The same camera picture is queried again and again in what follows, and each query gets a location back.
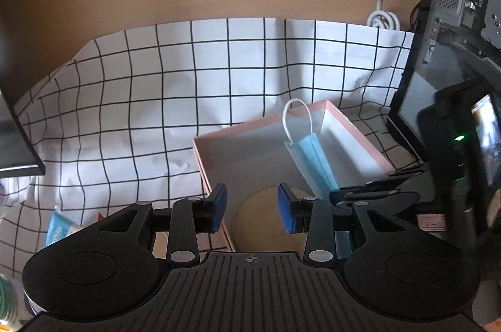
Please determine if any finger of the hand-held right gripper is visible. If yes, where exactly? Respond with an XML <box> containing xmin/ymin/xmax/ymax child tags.
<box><xmin>330</xmin><ymin>189</ymin><xmax>422</xmax><ymax>214</ymax></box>
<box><xmin>366</xmin><ymin>164</ymin><xmax>431</xmax><ymax>190</ymax></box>

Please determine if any grey metal box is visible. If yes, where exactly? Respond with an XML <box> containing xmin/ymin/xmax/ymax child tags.
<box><xmin>0</xmin><ymin>91</ymin><xmax>46</xmax><ymax>178</ymax></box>

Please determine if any green lid jar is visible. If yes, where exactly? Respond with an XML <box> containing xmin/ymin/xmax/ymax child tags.
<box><xmin>0</xmin><ymin>273</ymin><xmax>20</xmax><ymax>331</ymax></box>

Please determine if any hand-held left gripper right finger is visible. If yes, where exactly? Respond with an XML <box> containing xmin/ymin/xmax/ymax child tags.
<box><xmin>277</xmin><ymin>182</ymin><xmax>408</xmax><ymax>264</ymax></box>

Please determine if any pink cardboard box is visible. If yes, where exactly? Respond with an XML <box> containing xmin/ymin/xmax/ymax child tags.
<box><xmin>193</xmin><ymin>100</ymin><xmax>397</xmax><ymax>252</ymax></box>

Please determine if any blue face mask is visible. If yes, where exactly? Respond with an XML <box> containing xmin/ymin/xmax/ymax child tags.
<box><xmin>282</xmin><ymin>98</ymin><xmax>351</xmax><ymax>260</ymax></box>

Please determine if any white black checkered cloth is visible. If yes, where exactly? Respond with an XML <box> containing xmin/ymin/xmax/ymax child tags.
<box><xmin>0</xmin><ymin>17</ymin><xmax>416</xmax><ymax>278</ymax></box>

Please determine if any blue white tissue packet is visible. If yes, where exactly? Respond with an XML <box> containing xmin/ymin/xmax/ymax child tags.
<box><xmin>45</xmin><ymin>207</ymin><xmax>85</xmax><ymax>248</ymax></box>

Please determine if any clear jar with tan lid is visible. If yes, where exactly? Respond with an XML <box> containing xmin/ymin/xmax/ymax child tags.
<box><xmin>235</xmin><ymin>186</ymin><xmax>314</xmax><ymax>251</ymax></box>

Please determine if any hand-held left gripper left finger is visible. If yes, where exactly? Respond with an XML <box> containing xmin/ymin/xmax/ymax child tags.
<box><xmin>96</xmin><ymin>182</ymin><xmax>228</xmax><ymax>267</ymax></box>

